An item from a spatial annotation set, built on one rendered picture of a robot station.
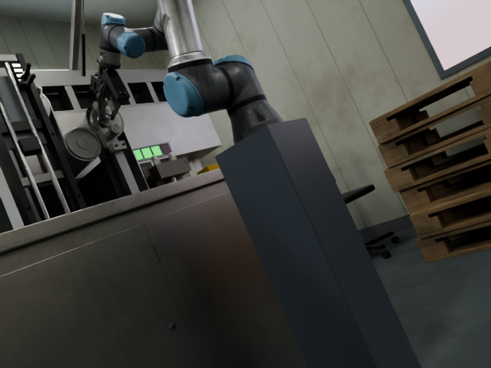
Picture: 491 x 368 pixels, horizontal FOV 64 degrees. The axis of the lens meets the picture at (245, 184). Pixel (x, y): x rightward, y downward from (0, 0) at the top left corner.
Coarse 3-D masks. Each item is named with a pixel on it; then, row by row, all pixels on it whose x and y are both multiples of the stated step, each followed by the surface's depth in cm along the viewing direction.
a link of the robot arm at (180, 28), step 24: (168, 0) 94; (168, 24) 96; (192, 24) 97; (168, 48) 100; (192, 48) 97; (192, 72) 96; (216, 72) 101; (168, 96) 101; (192, 96) 96; (216, 96) 100
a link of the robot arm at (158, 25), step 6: (156, 18) 124; (156, 24) 125; (150, 30) 126; (156, 30) 126; (162, 30) 125; (156, 36) 127; (162, 36) 127; (156, 42) 127; (162, 42) 129; (156, 48) 129; (162, 48) 131
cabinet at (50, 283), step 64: (192, 192) 129; (0, 256) 86; (64, 256) 94; (128, 256) 105; (192, 256) 120; (256, 256) 138; (0, 320) 81; (64, 320) 90; (128, 320) 100; (192, 320) 112; (256, 320) 128
